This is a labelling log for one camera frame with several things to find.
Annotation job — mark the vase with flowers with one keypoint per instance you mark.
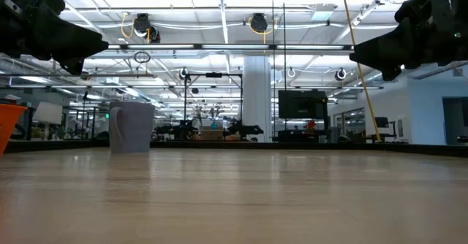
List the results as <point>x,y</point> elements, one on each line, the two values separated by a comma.
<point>214,121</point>

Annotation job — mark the black desk monitor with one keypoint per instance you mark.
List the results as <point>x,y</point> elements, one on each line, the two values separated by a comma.
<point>382,121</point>

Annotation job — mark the cardboard box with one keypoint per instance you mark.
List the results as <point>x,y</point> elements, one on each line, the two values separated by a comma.
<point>212,134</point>

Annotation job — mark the black background station frame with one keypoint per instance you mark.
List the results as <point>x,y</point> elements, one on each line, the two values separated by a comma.
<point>214,75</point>

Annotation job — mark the grey-blue mug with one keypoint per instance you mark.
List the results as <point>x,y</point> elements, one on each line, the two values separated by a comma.
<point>131,127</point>

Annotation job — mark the orange plastic mesh basket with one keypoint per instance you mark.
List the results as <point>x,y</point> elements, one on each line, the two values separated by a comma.
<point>9,123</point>

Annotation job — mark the white board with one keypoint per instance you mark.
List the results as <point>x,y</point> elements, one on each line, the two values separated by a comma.
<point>47,112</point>

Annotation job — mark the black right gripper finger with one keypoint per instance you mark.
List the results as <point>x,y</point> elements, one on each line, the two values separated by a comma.
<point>387,46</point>

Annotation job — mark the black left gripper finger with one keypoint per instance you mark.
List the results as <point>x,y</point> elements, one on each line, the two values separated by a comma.
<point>62,36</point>

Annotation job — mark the black background robot arm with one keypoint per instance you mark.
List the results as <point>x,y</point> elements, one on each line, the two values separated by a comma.
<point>243,130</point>

